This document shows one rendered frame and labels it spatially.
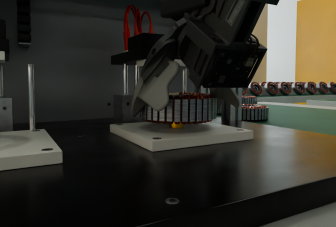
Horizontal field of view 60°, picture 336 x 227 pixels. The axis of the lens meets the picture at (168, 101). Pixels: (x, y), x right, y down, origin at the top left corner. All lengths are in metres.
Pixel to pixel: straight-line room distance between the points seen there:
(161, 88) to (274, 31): 6.82
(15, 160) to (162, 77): 0.18
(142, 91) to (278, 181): 0.19
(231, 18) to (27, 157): 0.23
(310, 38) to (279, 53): 2.77
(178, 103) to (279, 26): 6.73
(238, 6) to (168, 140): 0.16
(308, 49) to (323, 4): 0.56
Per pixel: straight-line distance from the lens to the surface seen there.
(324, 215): 0.26
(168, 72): 0.34
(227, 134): 0.38
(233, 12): 0.30
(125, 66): 0.53
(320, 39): 4.17
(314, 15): 4.28
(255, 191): 0.22
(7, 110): 0.48
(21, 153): 0.30
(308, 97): 2.52
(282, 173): 0.27
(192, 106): 0.36
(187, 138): 0.34
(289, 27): 6.88
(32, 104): 0.43
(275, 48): 7.06
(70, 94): 0.62
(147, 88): 0.36
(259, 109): 0.75
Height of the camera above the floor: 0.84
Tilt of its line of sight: 3 degrees down
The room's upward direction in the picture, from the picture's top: straight up
